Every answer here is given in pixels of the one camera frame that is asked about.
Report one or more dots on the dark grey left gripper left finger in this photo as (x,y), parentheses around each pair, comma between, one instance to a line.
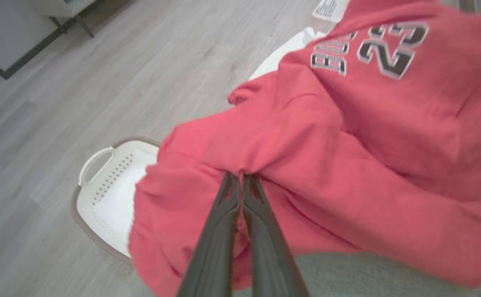
(215,247)

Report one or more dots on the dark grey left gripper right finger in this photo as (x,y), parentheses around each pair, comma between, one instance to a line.
(269,255)

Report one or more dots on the red Bulls 23 jersey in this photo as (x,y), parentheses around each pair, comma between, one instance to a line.
(347,144)

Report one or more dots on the grey fabric sofa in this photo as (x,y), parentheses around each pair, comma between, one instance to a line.
(368,276)

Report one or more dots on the white perforated laundry basket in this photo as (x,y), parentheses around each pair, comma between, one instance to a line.
(112,198)

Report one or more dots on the white printed paper sheet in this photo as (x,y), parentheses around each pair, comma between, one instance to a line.
(329,8)

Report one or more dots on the white cabinet with dark legs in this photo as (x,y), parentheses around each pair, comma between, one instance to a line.
(59,6)

